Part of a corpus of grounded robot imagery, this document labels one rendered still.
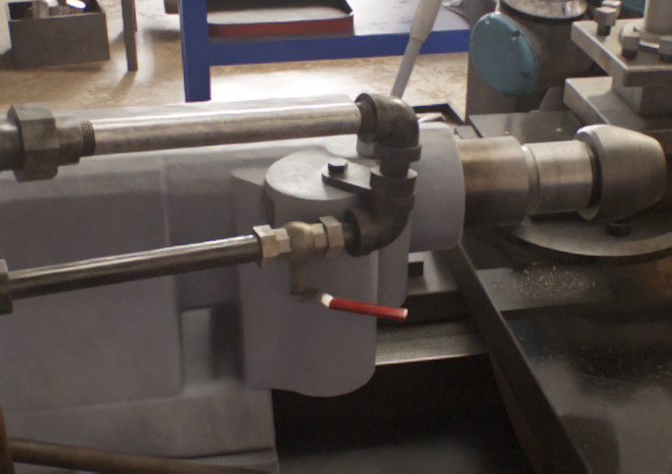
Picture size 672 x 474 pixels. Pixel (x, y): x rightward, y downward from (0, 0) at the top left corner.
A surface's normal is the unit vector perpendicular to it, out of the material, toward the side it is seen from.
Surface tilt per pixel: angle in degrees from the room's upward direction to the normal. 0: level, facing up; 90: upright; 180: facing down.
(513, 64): 95
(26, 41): 90
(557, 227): 0
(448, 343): 0
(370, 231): 63
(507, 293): 0
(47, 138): 56
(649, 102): 90
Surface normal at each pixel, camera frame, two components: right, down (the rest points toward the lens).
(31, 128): 0.46, -0.17
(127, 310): 0.16, 0.13
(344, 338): 0.39, 0.43
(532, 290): 0.00, -0.88
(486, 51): -0.81, 0.34
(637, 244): 0.17, -0.22
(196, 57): 0.17, 0.46
